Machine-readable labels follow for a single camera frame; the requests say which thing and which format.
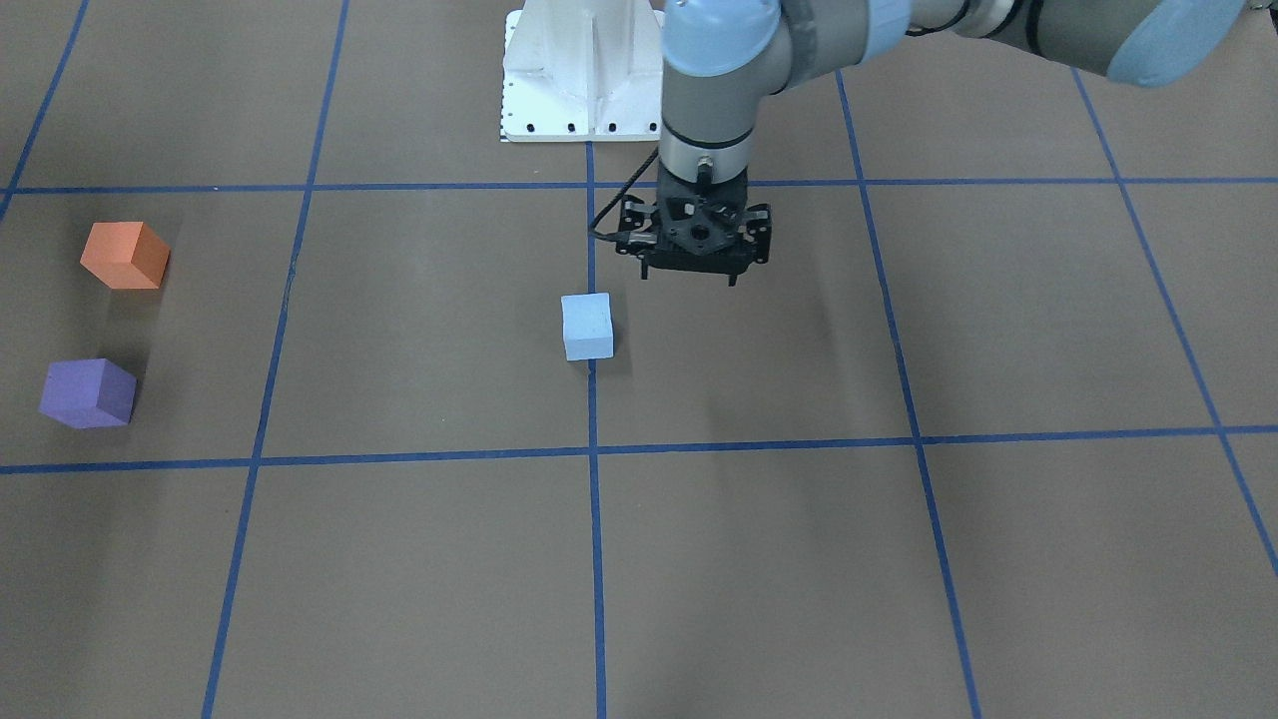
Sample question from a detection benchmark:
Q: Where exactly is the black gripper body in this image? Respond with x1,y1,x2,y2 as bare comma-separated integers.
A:
654,165,749,252

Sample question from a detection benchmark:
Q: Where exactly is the light blue foam block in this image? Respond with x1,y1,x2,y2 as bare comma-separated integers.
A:
560,292,615,361

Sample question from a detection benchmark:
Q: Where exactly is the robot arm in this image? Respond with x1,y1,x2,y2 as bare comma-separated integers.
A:
651,1,1243,255

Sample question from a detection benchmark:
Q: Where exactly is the orange foam block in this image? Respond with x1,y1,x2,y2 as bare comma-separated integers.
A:
79,222,173,291

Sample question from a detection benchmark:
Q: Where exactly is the purple foam block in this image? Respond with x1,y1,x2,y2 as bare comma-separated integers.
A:
38,359,138,429

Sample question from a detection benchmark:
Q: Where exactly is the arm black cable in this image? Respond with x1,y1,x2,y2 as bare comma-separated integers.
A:
587,148,662,245

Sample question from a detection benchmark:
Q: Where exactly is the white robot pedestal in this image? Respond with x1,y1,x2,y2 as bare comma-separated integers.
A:
498,1,665,143

